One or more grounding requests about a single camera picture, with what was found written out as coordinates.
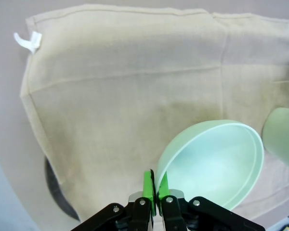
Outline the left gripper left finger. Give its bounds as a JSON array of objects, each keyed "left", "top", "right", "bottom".
[{"left": 69, "top": 169, "right": 157, "bottom": 231}]

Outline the tall light green cup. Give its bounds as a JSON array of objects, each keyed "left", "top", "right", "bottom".
[{"left": 262, "top": 107, "right": 289, "bottom": 177}]

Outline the beige cloth mat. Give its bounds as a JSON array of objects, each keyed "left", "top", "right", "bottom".
[{"left": 13, "top": 4, "right": 289, "bottom": 222}]

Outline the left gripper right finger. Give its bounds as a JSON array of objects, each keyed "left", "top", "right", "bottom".
[{"left": 158, "top": 172, "right": 265, "bottom": 231}]

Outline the dark brown tray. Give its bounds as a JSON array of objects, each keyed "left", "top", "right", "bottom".
[{"left": 43, "top": 155, "right": 81, "bottom": 222}]

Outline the light green bowl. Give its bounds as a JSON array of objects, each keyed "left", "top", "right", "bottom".
[{"left": 156, "top": 119, "right": 265, "bottom": 211}]

